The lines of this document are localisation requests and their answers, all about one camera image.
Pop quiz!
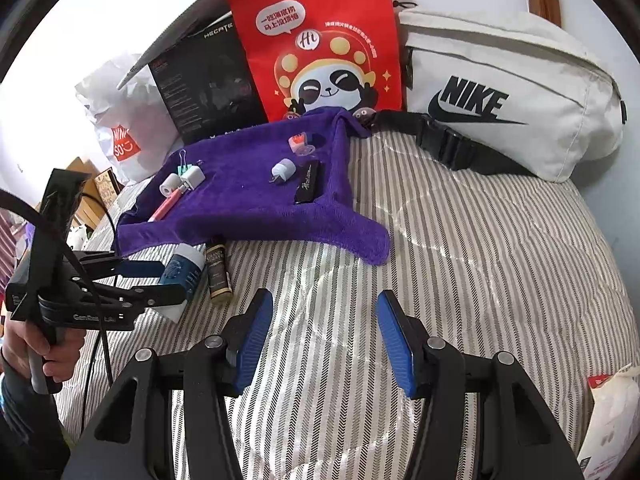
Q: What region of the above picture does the white tissue packet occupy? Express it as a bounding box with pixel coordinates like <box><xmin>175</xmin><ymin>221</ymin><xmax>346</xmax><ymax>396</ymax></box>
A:
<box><xmin>581</xmin><ymin>362</ymin><xmax>640</xmax><ymax>480</ymax></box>

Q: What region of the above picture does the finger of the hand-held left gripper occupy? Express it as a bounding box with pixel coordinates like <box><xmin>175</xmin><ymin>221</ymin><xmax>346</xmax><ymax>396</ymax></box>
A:
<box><xmin>80</xmin><ymin>249</ymin><xmax>167</xmax><ymax>280</ymax></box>
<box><xmin>97</xmin><ymin>282</ymin><xmax>187</xmax><ymax>312</ymax></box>

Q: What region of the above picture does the white charger plug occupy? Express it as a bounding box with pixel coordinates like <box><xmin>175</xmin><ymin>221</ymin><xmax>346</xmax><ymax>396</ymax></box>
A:
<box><xmin>181</xmin><ymin>166</ymin><xmax>206</xmax><ymax>191</ymax></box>

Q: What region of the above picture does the black case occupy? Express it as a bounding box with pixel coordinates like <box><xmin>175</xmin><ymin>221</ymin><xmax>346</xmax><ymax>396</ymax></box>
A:
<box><xmin>293</xmin><ymin>159</ymin><xmax>322</xmax><ymax>205</ymax></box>

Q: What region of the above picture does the dark bottle with gold cap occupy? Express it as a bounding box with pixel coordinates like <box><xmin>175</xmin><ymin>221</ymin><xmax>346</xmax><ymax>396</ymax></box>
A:
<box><xmin>205</xmin><ymin>239</ymin><xmax>232</xmax><ymax>304</ymax></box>

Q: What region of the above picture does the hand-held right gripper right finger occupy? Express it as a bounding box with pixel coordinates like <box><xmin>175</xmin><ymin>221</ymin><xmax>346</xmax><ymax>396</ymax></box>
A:
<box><xmin>375</xmin><ymin>290</ymin><xmax>586</xmax><ymax>480</ymax></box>

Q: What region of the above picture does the red panda paper bag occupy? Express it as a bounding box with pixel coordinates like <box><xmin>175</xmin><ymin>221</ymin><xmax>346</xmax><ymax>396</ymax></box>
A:
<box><xmin>227</xmin><ymin>0</ymin><xmax>407</xmax><ymax>125</ymax></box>

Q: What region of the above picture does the person's left forearm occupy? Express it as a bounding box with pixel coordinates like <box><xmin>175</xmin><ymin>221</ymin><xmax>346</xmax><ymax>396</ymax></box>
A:
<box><xmin>0</xmin><ymin>347</ymin><xmax>72</xmax><ymax>480</ymax></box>

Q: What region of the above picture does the black headset box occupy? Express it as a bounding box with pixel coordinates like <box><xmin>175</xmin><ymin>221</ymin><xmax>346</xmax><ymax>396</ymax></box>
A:
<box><xmin>117</xmin><ymin>0</ymin><xmax>271</xmax><ymax>146</ymax></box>

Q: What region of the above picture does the illustrated book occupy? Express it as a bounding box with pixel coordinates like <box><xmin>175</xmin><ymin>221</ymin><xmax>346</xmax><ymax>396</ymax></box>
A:
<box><xmin>94</xmin><ymin>168</ymin><xmax>125</xmax><ymax>207</ymax></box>

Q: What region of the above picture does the blue and white bottle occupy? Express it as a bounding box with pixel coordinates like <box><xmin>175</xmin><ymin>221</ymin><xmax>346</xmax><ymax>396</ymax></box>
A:
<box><xmin>157</xmin><ymin>243</ymin><xmax>207</xmax><ymax>324</ymax></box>

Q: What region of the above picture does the striped quilt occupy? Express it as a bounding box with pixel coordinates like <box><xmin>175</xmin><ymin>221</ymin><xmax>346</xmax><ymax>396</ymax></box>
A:
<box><xmin>52</xmin><ymin>104</ymin><xmax>637</xmax><ymax>480</ymax></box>

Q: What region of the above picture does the person's left hand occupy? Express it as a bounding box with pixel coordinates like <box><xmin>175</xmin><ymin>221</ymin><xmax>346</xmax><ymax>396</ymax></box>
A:
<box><xmin>0</xmin><ymin>316</ymin><xmax>87</xmax><ymax>382</ymax></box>

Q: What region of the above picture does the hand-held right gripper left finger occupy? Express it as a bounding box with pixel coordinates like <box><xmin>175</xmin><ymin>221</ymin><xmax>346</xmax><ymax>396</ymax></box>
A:
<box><xmin>60</xmin><ymin>288</ymin><xmax>275</xmax><ymax>480</ymax></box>

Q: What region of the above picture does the pink highlighter pen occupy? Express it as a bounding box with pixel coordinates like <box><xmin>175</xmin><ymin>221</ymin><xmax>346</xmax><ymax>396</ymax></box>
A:
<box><xmin>148</xmin><ymin>185</ymin><xmax>185</xmax><ymax>223</ymax></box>

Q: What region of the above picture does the white plastic shopping bag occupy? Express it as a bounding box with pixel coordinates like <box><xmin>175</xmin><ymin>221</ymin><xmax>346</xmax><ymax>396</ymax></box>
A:
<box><xmin>74</xmin><ymin>54</ymin><xmax>177</xmax><ymax>187</ymax></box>

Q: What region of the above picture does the purple towel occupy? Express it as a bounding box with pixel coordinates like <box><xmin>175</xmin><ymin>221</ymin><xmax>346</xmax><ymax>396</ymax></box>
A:
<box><xmin>115</xmin><ymin>107</ymin><xmax>391</xmax><ymax>267</ymax></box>

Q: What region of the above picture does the small white adapter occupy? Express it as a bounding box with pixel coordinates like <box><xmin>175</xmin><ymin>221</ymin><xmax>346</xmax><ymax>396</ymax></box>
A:
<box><xmin>269</xmin><ymin>158</ymin><xmax>297</xmax><ymax>185</ymax></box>

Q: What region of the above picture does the white waist bag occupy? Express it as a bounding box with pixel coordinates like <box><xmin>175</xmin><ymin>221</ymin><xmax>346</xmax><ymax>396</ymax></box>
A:
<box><xmin>369</xmin><ymin>0</ymin><xmax>629</xmax><ymax>184</ymax></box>

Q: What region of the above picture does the pink eraser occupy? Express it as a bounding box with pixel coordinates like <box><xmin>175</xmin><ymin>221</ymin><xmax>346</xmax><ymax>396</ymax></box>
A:
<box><xmin>287</xmin><ymin>131</ymin><xmax>319</xmax><ymax>159</ymax></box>

